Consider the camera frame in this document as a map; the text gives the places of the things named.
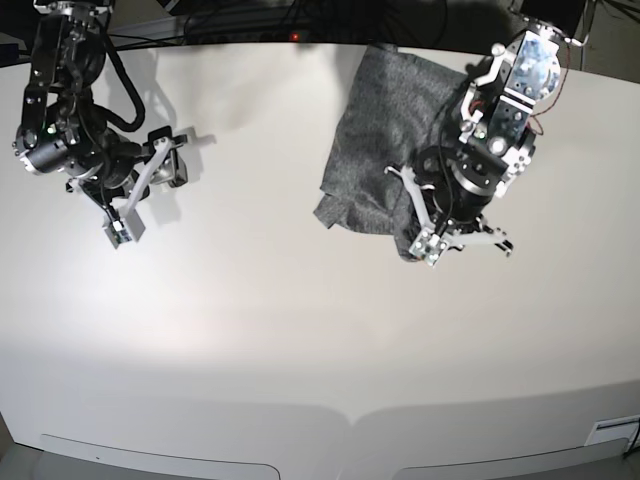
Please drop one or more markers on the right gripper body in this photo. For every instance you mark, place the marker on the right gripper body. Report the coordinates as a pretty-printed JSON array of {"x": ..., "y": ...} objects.
[{"x": 121, "y": 167}]

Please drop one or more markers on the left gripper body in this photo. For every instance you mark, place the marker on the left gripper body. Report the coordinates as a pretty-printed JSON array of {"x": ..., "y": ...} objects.
[{"x": 464, "y": 182}]

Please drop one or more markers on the grey long-sleeve T-shirt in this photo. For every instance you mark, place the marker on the grey long-sleeve T-shirt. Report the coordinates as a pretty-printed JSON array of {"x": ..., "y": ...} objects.
[{"x": 394, "y": 110}]

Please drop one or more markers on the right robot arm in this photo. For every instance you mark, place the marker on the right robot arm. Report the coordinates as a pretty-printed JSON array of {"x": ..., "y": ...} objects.
[{"x": 62, "y": 128}]

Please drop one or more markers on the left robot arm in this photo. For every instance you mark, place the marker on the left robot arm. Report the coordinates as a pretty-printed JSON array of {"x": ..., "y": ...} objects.
[{"x": 484, "y": 143}]

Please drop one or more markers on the black power strip red light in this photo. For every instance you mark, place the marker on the black power strip red light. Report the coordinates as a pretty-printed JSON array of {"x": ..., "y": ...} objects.
[{"x": 252, "y": 36}]

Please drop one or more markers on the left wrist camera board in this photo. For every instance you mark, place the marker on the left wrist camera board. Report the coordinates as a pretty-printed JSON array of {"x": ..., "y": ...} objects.
[{"x": 429, "y": 247}]

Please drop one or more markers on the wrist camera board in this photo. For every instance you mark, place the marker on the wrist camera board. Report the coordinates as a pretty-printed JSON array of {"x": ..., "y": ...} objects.
[
  {"x": 429, "y": 247},
  {"x": 129, "y": 228}
]

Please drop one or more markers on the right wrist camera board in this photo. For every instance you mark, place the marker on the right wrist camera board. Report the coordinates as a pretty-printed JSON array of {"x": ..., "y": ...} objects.
[{"x": 129, "y": 228}]

